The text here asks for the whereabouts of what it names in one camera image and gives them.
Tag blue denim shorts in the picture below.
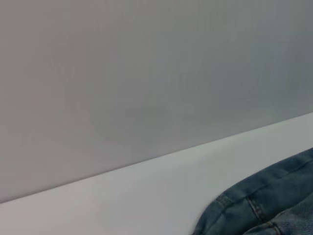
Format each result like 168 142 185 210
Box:
192 147 313 235

